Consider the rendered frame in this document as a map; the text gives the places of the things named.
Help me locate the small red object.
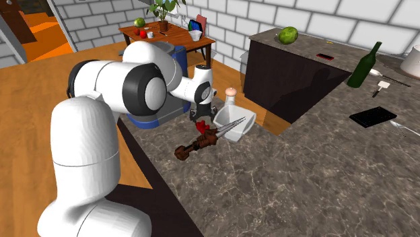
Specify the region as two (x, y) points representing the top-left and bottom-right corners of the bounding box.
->
(196, 120), (211, 135)

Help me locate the white shaker with pink top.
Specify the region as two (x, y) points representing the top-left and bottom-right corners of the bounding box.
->
(224, 87), (238, 107)

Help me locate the white square bowl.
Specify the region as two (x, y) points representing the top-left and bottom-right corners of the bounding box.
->
(212, 104), (257, 143)

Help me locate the blue and grey bin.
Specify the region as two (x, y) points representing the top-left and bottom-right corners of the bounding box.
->
(125, 40), (192, 130)

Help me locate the wooden table with plant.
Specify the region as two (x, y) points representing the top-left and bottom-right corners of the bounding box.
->
(118, 0), (217, 65)

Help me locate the green melon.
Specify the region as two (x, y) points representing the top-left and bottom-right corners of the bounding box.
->
(277, 26), (300, 46)

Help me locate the dark green bottle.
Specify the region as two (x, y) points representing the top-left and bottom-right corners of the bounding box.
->
(346, 41), (384, 89)

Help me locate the black tablet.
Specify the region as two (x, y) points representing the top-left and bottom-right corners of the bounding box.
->
(348, 105), (398, 129)

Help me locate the white round pot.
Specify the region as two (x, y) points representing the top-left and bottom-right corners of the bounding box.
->
(399, 44), (420, 80)

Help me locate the silver spoon with dark handle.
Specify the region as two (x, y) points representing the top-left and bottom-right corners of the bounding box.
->
(368, 68), (412, 88)

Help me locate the white spatula with black handle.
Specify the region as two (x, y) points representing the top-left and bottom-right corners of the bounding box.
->
(372, 80), (392, 98)

